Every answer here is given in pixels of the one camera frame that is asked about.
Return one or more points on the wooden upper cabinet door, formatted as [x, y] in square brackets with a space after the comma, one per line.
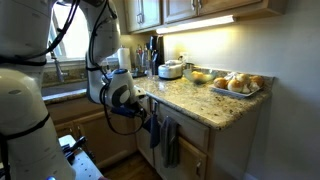
[150, 13]
[180, 9]
[230, 4]

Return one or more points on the small wooden drawer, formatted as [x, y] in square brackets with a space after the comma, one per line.
[149, 104]

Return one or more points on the white rectangular plate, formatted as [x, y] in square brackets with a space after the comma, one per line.
[233, 94]

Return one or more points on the stainless steel sink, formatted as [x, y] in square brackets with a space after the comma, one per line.
[65, 87]

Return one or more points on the black clamp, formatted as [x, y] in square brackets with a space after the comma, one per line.
[73, 148]

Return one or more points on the bright kitchen window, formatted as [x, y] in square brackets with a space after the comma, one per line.
[71, 36]

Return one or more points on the white perforated base plate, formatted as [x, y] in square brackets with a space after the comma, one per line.
[83, 166]

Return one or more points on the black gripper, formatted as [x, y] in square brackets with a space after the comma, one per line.
[140, 108]

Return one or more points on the under-cabinet light bar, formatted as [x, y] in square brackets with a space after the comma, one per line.
[196, 24]

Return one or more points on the yellow onion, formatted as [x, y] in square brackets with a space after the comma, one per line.
[220, 82]
[243, 78]
[257, 80]
[235, 86]

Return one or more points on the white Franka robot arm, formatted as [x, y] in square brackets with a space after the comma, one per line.
[23, 116]

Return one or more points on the black soda maker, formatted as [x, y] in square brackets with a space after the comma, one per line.
[159, 50]

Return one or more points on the grey hanging towel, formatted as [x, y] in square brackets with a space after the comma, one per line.
[170, 143]

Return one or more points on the glass fruit bowl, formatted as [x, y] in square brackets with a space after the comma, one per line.
[188, 76]

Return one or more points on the yellow fruit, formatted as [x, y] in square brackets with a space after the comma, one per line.
[197, 76]

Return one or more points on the wooden sink front panel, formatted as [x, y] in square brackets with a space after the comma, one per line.
[73, 111]

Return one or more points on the wooden sink cabinet door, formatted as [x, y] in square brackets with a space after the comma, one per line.
[96, 143]
[63, 130]

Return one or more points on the narrow wooden cabinet door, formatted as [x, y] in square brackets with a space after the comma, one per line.
[143, 153]

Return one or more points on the clear glass bottle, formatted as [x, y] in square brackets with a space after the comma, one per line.
[148, 63]

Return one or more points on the white wall outlet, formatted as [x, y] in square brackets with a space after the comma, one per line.
[183, 56]

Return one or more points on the small silver cooker appliance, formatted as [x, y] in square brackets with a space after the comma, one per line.
[170, 70]

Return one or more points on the chrome kitchen faucet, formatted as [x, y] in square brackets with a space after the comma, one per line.
[58, 71]

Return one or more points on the wide wooden cabinet door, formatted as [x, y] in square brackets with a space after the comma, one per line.
[190, 163]

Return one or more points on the wide wooden drawer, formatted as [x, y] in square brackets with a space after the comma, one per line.
[190, 126]

